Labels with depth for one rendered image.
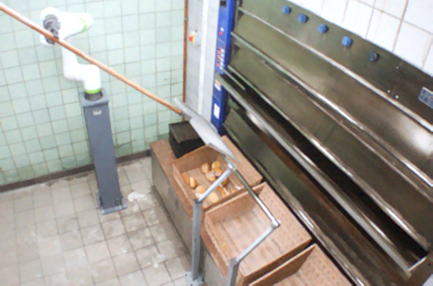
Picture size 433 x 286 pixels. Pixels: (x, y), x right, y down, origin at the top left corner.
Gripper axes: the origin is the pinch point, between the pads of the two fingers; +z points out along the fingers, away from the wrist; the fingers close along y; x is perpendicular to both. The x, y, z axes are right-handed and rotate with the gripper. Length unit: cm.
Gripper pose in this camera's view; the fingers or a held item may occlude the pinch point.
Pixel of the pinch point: (54, 38)
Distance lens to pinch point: 178.4
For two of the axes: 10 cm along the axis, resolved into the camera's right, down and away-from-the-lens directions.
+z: 4.6, 5.4, -7.0
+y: -6.4, 7.5, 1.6
